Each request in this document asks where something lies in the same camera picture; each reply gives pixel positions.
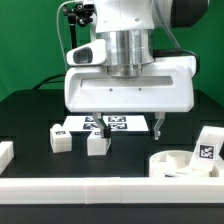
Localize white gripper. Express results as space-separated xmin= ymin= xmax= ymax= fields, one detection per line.
xmin=64 ymin=56 xmax=196 ymax=140

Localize white round stool seat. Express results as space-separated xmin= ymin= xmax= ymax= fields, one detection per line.
xmin=149 ymin=150 xmax=215 ymax=178

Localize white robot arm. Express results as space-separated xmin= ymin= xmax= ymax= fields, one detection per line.
xmin=64 ymin=0 xmax=210 ymax=138

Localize white marker tag sheet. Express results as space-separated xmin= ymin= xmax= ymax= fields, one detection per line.
xmin=63 ymin=115 xmax=148 ymax=132

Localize white U-shaped fence wall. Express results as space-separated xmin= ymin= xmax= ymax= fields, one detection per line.
xmin=0 ymin=140 xmax=224 ymax=205

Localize black cables on table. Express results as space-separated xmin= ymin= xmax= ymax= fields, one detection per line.
xmin=32 ymin=72 xmax=68 ymax=91

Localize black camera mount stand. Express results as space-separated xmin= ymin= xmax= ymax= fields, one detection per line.
xmin=63 ymin=2 xmax=94 ymax=48

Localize white cable on stand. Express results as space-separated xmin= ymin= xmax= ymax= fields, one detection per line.
xmin=55 ymin=0 xmax=81 ymax=74

